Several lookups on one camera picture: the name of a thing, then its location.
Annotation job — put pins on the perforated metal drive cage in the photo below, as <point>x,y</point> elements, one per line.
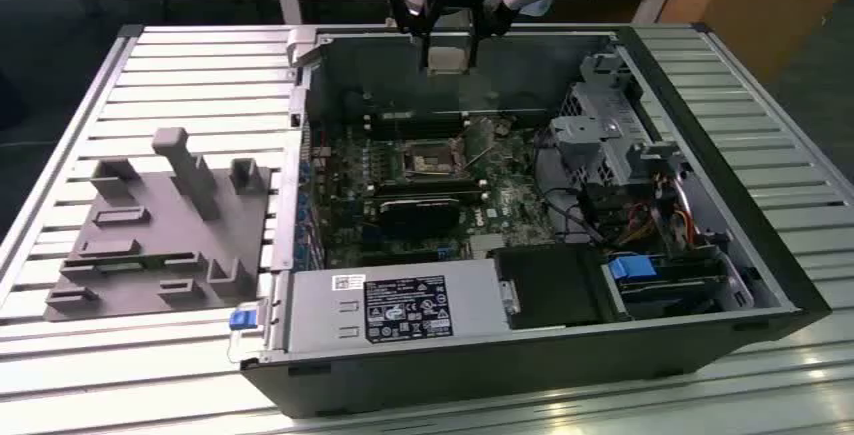
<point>603,105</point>

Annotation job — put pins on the green motherboard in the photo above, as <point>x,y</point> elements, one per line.
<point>516,195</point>

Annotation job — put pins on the grey power supply unit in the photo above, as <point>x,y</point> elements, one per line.
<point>313,305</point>

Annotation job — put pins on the CPU socket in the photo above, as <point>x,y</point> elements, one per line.
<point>430,157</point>

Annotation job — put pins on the black graphics card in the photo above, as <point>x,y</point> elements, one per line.
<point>420,220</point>

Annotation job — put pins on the black drive box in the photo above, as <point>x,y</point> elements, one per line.
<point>554,285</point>

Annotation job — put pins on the black open PC case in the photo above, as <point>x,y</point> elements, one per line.
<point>534,380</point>

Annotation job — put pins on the grey plastic bracket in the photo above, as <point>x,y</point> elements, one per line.
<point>580,137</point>
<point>656,157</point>
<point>600,67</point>

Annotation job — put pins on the grey parts rack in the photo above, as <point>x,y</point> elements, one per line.
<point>167,235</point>

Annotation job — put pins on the blue case latch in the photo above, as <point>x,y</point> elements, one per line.
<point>243,319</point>

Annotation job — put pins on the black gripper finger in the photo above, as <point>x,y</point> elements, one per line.
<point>492,24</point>
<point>424,55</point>

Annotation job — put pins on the wooden cabinet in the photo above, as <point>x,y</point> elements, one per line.
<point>767,15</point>

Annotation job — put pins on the silver CPU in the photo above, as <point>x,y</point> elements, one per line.
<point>446,61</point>

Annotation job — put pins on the silver chipset heat sink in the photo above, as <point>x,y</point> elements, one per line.
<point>486,246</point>

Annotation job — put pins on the hard disk in blue carrier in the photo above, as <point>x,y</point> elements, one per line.
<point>634,267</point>

